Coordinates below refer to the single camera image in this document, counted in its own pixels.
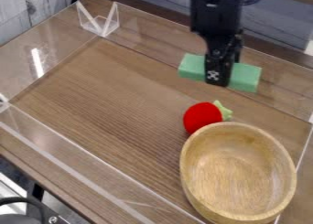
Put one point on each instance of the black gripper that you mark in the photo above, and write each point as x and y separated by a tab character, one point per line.
215	22

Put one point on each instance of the green rectangular block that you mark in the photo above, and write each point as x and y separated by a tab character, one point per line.
243	79

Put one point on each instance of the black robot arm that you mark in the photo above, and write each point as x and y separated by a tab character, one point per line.
215	22

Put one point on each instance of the brown wooden bowl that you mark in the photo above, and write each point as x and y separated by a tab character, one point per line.
237	174

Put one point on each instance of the red plush strawberry toy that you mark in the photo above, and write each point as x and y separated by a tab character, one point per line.
203	114

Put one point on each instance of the black table leg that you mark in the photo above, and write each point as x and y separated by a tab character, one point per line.
35	192

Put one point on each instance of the clear acrylic corner bracket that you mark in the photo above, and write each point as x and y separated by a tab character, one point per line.
100	25

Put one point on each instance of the clear acrylic barrier wall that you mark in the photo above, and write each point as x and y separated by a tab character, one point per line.
100	192

